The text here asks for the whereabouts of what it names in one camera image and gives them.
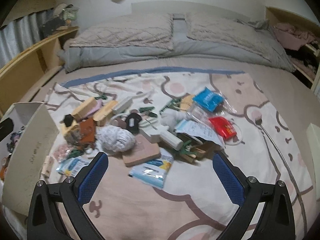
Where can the wooden bedside shelf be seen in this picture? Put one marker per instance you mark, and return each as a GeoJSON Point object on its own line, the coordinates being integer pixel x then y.
{"type": "Point", "coordinates": [23, 76]}

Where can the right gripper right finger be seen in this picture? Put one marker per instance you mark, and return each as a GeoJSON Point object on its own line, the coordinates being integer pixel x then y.
{"type": "Point", "coordinates": [276, 220]}

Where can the grey folded duvet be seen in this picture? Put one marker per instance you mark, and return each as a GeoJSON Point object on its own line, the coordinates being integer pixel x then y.
{"type": "Point", "coordinates": [81, 57]}

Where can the white adapter block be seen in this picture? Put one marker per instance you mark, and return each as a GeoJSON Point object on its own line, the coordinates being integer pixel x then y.
{"type": "Point", "coordinates": [122, 105]}

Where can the metal back scratcher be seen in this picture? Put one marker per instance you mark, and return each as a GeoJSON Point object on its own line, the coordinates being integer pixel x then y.
{"type": "Point", "coordinates": [257, 116]}

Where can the brown leather pouch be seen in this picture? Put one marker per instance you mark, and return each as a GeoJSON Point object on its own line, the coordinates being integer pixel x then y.
{"type": "Point", "coordinates": [87, 132]}

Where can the white cap on shelf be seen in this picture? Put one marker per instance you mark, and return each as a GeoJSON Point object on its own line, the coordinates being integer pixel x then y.
{"type": "Point", "coordinates": [60, 8]}

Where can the black small cube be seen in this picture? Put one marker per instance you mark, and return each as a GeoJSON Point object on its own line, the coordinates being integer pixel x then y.
{"type": "Point", "coordinates": [68, 120]}

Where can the green clothes peg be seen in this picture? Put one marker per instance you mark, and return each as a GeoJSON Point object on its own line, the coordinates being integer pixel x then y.
{"type": "Point", "coordinates": [73, 153]}

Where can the blue wipes packet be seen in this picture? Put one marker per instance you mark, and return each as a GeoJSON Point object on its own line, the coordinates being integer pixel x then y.
{"type": "Point", "coordinates": [208, 100]}

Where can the blue white medicine sachet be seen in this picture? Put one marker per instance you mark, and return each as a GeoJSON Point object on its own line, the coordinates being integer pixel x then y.
{"type": "Point", "coordinates": [72, 166]}

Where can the grey curtain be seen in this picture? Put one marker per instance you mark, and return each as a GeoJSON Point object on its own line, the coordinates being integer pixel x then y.
{"type": "Point", "coordinates": [21, 34]}

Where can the pink beads bag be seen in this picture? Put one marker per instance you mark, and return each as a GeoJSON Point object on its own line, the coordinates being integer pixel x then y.
{"type": "Point", "coordinates": [62, 151]}

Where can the small cream carton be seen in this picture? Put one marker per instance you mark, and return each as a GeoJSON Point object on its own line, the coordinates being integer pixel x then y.
{"type": "Point", "coordinates": [47, 166]}

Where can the white crochet yarn ball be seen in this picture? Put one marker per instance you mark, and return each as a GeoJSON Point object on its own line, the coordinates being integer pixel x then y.
{"type": "Point", "coordinates": [115, 139]}

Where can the tan wooden case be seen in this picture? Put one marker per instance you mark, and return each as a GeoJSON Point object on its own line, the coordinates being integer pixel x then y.
{"type": "Point", "coordinates": [103, 115]}

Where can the pink wooden block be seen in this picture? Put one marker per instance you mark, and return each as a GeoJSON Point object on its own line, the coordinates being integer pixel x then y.
{"type": "Point", "coordinates": [142, 151]}

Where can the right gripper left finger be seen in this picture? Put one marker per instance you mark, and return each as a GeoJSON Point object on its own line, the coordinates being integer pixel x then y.
{"type": "Point", "coordinates": [45, 220]}

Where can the black bag on shelf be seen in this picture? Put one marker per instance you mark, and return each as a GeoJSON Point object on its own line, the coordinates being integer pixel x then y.
{"type": "Point", "coordinates": [53, 25]}

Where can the beige wooden box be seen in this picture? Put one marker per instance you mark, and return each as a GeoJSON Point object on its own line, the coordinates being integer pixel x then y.
{"type": "Point", "coordinates": [85, 107]}

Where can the cluttered wardrobe niche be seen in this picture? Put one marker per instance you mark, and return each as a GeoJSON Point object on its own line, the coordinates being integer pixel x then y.
{"type": "Point", "coordinates": [299, 37]}

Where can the cartoon bear blanket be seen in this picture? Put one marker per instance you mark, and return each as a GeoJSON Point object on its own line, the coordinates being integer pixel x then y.
{"type": "Point", "coordinates": [193, 203]}

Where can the yellow gold box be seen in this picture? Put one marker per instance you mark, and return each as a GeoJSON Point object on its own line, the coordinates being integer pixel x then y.
{"type": "Point", "coordinates": [71, 134]}

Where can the red snack packet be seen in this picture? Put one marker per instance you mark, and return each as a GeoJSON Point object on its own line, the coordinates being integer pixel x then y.
{"type": "Point", "coordinates": [223, 127]}

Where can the white shoe box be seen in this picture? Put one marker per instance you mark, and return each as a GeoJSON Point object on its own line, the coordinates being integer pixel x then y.
{"type": "Point", "coordinates": [26, 162]}

